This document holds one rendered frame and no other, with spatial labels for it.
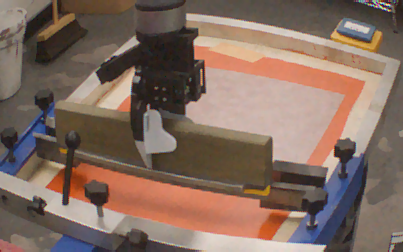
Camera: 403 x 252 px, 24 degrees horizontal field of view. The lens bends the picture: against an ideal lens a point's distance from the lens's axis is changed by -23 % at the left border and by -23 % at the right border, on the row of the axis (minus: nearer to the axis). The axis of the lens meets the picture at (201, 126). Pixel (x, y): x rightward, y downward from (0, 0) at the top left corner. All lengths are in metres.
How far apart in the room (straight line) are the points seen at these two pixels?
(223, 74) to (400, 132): 1.95
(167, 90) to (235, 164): 0.14
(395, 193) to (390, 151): 0.33
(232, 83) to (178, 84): 0.53
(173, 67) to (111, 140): 0.17
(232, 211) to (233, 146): 0.15
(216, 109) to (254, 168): 0.41
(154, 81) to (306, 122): 0.45
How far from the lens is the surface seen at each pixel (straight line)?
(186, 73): 1.62
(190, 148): 1.68
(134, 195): 1.81
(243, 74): 2.17
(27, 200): 1.64
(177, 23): 1.60
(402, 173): 3.74
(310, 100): 2.08
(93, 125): 1.74
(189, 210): 1.77
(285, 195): 1.70
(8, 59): 4.35
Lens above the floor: 1.88
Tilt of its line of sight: 28 degrees down
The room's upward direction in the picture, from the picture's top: 2 degrees counter-clockwise
